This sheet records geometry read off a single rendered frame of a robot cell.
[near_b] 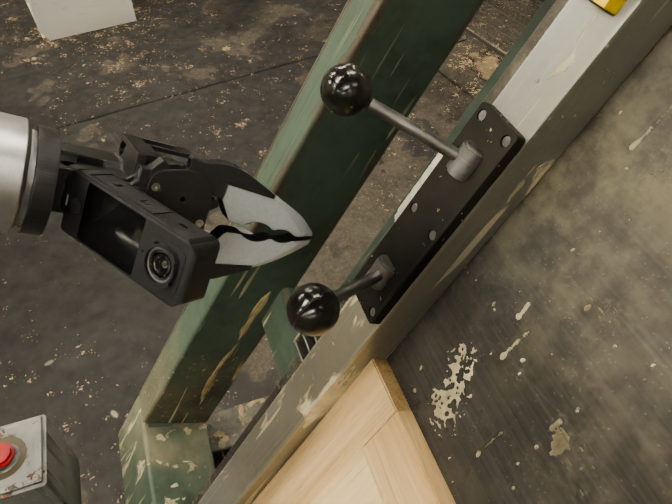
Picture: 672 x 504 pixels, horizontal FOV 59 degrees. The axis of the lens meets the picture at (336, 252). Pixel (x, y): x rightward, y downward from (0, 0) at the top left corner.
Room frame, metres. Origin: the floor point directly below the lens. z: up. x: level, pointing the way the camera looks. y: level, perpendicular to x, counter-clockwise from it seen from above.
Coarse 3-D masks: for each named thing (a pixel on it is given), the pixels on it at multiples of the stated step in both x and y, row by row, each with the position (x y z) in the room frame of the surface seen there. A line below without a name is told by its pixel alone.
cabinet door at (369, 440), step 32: (352, 384) 0.29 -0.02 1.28; (384, 384) 0.27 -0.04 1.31; (352, 416) 0.27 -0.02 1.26; (384, 416) 0.25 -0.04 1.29; (320, 448) 0.26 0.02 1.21; (352, 448) 0.24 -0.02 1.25; (384, 448) 0.22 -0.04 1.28; (416, 448) 0.21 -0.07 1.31; (288, 480) 0.25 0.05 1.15; (320, 480) 0.23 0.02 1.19; (352, 480) 0.22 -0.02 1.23; (384, 480) 0.20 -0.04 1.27; (416, 480) 0.19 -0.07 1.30
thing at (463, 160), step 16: (336, 64) 0.38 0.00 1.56; (352, 64) 0.38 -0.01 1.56; (336, 80) 0.36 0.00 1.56; (352, 80) 0.36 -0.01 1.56; (368, 80) 0.37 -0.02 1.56; (336, 96) 0.36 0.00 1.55; (352, 96) 0.35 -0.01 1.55; (368, 96) 0.36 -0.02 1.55; (336, 112) 0.36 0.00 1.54; (352, 112) 0.35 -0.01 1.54; (384, 112) 0.36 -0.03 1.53; (400, 128) 0.36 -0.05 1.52; (416, 128) 0.36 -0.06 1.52; (432, 144) 0.35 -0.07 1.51; (448, 144) 0.35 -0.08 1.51; (464, 144) 0.35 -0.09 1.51; (464, 160) 0.34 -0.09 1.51; (480, 160) 0.34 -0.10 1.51; (464, 176) 0.34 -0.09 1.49
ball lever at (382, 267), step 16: (384, 256) 0.33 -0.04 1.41; (368, 272) 0.33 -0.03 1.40; (384, 272) 0.32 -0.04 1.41; (304, 288) 0.26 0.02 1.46; (320, 288) 0.26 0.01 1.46; (352, 288) 0.29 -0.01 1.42; (288, 304) 0.25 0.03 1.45; (304, 304) 0.25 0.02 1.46; (320, 304) 0.25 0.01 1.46; (336, 304) 0.25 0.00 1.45; (304, 320) 0.24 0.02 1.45; (320, 320) 0.24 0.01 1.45; (336, 320) 0.24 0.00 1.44
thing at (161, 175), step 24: (48, 144) 0.30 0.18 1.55; (72, 144) 0.35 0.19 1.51; (120, 144) 0.36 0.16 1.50; (144, 144) 0.35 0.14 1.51; (168, 144) 0.38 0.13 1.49; (48, 168) 0.28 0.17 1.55; (72, 168) 0.30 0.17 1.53; (96, 168) 0.31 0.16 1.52; (120, 168) 0.34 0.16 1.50; (144, 168) 0.31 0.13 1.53; (168, 168) 0.31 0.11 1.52; (48, 192) 0.27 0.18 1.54; (144, 192) 0.30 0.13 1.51; (168, 192) 0.30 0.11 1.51; (192, 192) 0.31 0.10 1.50; (48, 216) 0.27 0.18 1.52; (192, 216) 0.30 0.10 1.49
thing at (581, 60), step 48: (576, 0) 0.39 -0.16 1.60; (576, 48) 0.36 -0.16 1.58; (624, 48) 0.35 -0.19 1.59; (528, 96) 0.36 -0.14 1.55; (576, 96) 0.34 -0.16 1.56; (528, 144) 0.33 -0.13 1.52; (528, 192) 0.34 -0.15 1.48; (480, 240) 0.33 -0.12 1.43; (432, 288) 0.32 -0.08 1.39; (336, 336) 0.32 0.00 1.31; (384, 336) 0.30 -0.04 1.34; (288, 384) 0.32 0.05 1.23; (336, 384) 0.29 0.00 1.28; (288, 432) 0.28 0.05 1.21; (240, 480) 0.27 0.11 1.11
